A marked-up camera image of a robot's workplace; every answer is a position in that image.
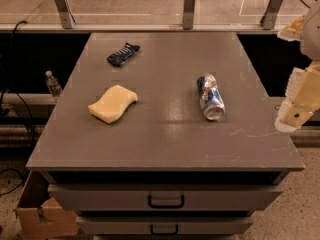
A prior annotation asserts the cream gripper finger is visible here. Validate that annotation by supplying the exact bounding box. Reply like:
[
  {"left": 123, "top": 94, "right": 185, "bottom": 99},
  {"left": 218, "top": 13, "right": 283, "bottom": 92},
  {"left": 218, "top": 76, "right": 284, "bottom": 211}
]
[
  {"left": 277, "top": 15, "right": 305, "bottom": 41},
  {"left": 274, "top": 62, "right": 320, "bottom": 133}
]

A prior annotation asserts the redbull can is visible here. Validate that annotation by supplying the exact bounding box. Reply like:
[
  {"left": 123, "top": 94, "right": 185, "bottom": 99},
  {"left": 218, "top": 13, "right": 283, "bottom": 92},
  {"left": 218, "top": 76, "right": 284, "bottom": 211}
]
[{"left": 197, "top": 74, "right": 225, "bottom": 121}]

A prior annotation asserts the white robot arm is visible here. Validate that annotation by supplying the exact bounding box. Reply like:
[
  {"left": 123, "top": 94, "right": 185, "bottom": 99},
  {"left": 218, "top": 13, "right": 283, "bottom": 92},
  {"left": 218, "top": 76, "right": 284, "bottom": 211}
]
[{"left": 274, "top": 2, "right": 320, "bottom": 133}]

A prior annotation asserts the grey drawer cabinet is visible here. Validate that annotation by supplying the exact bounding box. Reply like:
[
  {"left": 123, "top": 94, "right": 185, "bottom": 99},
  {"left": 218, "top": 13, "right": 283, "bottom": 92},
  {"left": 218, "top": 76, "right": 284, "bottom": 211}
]
[{"left": 27, "top": 32, "right": 304, "bottom": 240}]

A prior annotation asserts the dark blue snack packet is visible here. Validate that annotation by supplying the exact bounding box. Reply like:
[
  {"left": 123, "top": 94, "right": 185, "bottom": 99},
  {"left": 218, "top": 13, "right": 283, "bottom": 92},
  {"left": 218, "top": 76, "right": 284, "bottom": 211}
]
[{"left": 107, "top": 42, "right": 140, "bottom": 67}]

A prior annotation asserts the yellow sponge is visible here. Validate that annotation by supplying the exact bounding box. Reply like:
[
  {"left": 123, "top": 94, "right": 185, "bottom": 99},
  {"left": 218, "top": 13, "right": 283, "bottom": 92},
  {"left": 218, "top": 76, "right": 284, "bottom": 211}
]
[{"left": 88, "top": 85, "right": 138, "bottom": 124}]

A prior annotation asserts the upper grey drawer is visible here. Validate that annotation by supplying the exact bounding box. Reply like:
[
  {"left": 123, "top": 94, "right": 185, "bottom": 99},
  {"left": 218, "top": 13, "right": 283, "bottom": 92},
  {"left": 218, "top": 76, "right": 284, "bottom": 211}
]
[{"left": 48, "top": 184, "right": 282, "bottom": 212}]

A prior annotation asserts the grey drawer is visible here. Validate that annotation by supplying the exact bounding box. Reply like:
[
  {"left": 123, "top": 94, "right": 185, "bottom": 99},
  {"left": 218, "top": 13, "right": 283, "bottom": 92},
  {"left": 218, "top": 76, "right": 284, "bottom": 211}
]
[
  {"left": 48, "top": 184, "right": 282, "bottom": 212},
  {"left": 76, "top": 217, "right": 253, "bottom": 236}
]

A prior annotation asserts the clear plastic water bottle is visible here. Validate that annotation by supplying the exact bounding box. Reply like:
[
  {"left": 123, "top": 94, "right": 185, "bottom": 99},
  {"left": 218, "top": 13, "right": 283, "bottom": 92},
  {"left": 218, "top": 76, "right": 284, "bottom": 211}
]
[{"left": 45, "top": 71, "right": 62, "bottom": 97}]

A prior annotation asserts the lower grey drawer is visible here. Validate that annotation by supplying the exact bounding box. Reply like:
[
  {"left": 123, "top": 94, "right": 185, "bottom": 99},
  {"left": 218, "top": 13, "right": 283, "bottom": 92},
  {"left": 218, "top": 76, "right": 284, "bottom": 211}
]
[{"left": 76, "top": 217, "right": 253, "bottom": 236}]

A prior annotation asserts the cardboard box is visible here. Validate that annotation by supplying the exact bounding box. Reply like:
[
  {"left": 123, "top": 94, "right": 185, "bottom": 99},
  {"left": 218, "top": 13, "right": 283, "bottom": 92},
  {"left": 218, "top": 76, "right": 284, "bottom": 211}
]
[{"left": 15, "top": 172, "right": 79, "bottom": 240}]

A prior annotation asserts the right metal railing post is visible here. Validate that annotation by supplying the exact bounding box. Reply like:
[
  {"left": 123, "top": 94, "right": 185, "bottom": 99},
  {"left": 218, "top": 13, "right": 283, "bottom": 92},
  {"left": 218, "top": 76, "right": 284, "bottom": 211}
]
[{"left": 260, "top": 0, "right": 283, "bottom": 30}]

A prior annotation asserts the metal railing post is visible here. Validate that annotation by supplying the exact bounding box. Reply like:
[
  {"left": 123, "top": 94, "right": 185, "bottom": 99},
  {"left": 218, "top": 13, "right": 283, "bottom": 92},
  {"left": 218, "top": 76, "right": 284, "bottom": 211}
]
[
  {"left": 260, "top": 0, "right": 283, "bottom": 30},
  {"left": 182, "top": 0, "right": 196, "bottom": 30},
  {"left": 54, "top": 0, "right": 75, "bottom": 29}
]

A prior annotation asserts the middle metal railing post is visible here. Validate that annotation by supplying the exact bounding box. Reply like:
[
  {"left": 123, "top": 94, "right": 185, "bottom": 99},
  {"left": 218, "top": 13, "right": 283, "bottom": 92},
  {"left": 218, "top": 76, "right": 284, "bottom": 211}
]
[{"left": 182, "top": 0, "right": 196, "bottom": 30}]

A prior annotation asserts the left metal railing post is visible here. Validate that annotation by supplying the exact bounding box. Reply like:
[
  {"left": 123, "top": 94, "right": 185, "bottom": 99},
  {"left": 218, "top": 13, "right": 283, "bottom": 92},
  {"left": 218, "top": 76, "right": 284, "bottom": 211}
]
[{"left": 54, "top": 0, "right": 75, "bottom": 29}]

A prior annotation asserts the black cable left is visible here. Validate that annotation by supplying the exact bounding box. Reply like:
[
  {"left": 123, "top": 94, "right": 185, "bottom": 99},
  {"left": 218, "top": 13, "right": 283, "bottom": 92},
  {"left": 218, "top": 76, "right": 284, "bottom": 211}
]
[{"left": 0, "top": 19, "right": 38, "bottom": 145}]

